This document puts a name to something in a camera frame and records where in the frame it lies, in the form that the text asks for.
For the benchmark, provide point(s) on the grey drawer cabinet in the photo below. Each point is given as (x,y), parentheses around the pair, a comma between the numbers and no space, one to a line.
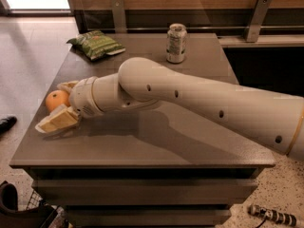
(161,168)

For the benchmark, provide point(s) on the black white striped handle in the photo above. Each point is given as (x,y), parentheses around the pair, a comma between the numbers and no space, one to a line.
(275,216)

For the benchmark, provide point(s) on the left metal wall bracket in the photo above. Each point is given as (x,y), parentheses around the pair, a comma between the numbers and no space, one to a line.
(118,13)

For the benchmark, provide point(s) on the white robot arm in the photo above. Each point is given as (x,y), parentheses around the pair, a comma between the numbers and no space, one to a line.
(274,120)

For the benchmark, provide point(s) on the silver soda can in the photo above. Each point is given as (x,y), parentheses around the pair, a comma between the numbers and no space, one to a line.
(176,43)

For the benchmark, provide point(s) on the wooden side counter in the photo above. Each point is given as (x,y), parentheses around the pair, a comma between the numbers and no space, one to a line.
(263,41)

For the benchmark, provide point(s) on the green jalapeno chip bag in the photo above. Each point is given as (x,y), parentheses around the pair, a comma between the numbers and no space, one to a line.
(96,45)

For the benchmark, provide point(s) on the right metal wall bracket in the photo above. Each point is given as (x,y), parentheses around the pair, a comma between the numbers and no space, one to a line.
(252,31)

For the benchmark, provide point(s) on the dark shoe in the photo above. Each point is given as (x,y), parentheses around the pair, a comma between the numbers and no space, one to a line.
(7,123)

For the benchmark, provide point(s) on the black wire basket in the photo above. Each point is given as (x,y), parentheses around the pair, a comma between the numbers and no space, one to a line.
(38,214)

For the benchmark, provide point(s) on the metal wall bracket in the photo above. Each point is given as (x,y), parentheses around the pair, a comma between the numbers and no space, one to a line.
(118,13)
(252,31)

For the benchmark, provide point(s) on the orange fruit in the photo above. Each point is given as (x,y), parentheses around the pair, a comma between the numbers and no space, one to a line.
(56,98)

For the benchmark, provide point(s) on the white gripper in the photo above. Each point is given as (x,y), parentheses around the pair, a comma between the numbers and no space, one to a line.
(82,98)

